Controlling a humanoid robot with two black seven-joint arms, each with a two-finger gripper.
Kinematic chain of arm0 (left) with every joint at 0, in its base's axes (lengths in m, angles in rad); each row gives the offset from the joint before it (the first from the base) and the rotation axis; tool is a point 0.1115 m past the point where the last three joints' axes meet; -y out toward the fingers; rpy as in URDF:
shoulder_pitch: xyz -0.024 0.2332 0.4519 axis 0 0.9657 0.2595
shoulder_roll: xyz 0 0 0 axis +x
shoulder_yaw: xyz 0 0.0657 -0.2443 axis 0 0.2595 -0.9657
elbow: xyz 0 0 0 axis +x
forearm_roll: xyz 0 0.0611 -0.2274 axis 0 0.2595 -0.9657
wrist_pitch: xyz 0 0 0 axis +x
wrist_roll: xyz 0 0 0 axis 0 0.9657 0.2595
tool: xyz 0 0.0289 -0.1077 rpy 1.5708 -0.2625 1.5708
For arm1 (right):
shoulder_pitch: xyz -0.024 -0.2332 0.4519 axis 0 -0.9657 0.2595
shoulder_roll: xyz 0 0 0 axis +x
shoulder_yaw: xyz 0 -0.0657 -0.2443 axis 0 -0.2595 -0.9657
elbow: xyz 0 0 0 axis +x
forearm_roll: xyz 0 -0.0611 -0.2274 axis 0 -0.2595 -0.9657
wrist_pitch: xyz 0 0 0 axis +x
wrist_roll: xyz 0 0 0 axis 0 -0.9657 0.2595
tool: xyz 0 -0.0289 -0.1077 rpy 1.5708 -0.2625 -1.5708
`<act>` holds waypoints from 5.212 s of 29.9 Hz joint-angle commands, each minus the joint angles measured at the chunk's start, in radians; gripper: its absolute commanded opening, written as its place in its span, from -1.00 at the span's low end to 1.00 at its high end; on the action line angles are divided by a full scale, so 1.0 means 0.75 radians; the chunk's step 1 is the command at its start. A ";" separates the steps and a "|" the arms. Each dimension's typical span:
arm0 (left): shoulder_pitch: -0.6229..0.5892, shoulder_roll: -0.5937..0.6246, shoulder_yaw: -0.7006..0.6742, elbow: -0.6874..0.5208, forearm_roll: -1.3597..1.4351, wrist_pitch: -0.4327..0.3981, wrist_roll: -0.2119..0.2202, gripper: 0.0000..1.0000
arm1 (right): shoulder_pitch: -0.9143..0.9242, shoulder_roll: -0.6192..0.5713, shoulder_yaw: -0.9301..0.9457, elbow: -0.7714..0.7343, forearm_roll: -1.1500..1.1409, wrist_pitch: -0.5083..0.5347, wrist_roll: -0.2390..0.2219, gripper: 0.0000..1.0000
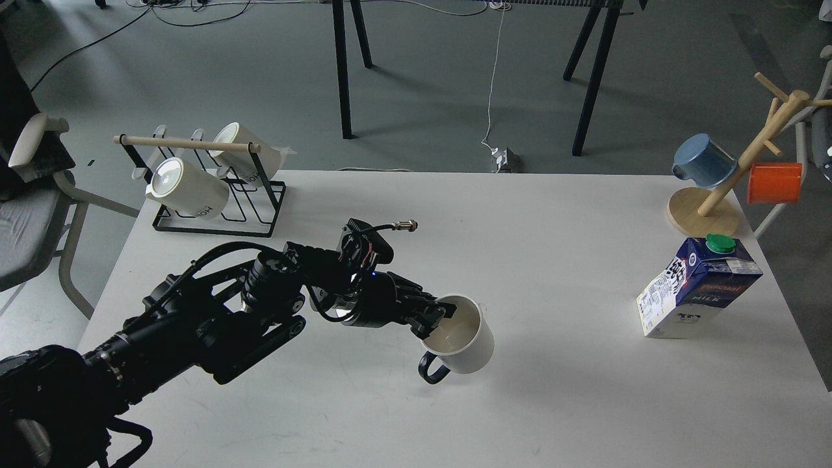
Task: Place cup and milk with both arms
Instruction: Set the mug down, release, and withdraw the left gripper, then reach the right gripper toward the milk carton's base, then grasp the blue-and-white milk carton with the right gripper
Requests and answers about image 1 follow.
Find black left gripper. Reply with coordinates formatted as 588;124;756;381
310;272;457;339

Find white mug black handle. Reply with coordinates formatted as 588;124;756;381
418;295;495;385

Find blue white milk carton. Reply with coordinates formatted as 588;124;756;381
636;233;763;339

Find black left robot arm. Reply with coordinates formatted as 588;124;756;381
1;218;457;467

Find white power adapter on floor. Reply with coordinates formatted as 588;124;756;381
491;146;522;173

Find white mug rear on rack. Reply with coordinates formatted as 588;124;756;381
209;122;283;187

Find white mug on rack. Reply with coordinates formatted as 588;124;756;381
209;122;283;187
145;157;231;220

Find white mug front on rack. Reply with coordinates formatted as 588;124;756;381
145;157;231;220

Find wooden mug tree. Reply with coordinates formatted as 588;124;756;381
666;63;830;237

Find blue mug on tree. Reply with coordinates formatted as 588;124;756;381
671;133;739;189

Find black table legs left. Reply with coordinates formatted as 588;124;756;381
332;0;375;140

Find black table legs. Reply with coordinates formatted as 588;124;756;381
562;1;622;157
332;0;375;140

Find black table legs right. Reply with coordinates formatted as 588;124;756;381
562;1;622;157

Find orange mug on tree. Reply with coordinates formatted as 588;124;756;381
747;162;803;204

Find grey office chair left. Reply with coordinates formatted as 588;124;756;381
0;112;142;320

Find black wire mug rack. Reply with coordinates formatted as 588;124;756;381
114;131;287;238

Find white cable on floor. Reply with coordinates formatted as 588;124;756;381
325;0;514;151

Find black cable on floor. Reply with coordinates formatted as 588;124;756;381
29;0;254;92

